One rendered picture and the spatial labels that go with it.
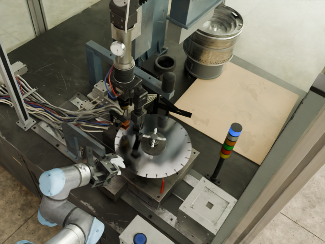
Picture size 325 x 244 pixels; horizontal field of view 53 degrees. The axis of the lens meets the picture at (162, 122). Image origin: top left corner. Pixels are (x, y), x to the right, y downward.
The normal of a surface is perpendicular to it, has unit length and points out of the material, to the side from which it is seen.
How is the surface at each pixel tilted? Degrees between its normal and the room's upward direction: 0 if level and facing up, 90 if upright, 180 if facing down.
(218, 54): 90
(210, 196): 0
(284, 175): 90
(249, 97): 0
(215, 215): 0
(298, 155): 90
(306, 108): 90
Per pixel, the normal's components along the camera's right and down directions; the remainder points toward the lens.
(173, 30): -0.59, 0.60
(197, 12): 0.78, 0.26
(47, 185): -0.55, 0.07
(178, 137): 0.09, -0.62
